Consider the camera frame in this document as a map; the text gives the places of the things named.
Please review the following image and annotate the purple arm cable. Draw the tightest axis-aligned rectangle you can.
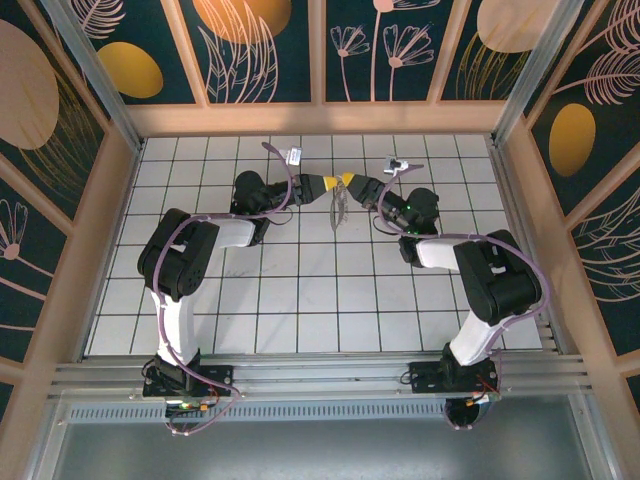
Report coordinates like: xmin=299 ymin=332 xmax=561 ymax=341
xmin=377 ymin=160 xmax=551 ymax=432
xmin=149 ymin=142 xmax=301 ymax=437

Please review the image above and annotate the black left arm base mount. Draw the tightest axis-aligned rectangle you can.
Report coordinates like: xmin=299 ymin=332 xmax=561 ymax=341
xmin=143 ymin=362 xmax=235 ymax=399

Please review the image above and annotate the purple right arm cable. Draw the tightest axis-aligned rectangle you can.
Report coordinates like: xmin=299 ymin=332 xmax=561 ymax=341
xmin=377 ymin=160 xmax=551 ymax=432

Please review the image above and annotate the slotted metal cable duct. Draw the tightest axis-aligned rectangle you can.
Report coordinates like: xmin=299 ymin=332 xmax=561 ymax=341
xmin=64 ymin=402 xmax=501 ymax=425

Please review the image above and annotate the clear plastic zip bag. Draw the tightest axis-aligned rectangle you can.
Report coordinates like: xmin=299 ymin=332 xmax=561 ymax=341
xmin=329 ymin=182 xmax=351 ymax=231

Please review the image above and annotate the aluminium side rail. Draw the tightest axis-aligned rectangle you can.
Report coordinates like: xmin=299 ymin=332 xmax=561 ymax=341
xmin=487 ymin=143 xmax=566 ymax=357

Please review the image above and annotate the long aluminium base rail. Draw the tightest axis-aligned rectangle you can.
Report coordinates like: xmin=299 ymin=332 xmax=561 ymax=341
xmin=47 ymin=352 xmax=587 ymax=402

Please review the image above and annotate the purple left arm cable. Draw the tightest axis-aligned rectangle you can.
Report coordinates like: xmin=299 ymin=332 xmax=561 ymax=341
xmin=149 ymin=142 xmax=301 ymax=437

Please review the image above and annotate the grey sheet metal panel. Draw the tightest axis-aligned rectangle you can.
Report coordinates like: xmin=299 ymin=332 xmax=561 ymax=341
xmin=27 ymin=419 xmax=619 ymax=480

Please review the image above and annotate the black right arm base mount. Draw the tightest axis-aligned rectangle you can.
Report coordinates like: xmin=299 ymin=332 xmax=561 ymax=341
xmin=408 ymin=359 xmax=501 ymax=397

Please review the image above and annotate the aluminium frame post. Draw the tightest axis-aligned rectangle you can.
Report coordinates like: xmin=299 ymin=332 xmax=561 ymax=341
xmin=491 ymin=0 xmax=597 ymax=147
xmin=42 ymin=0 xmax=147 ymax=152

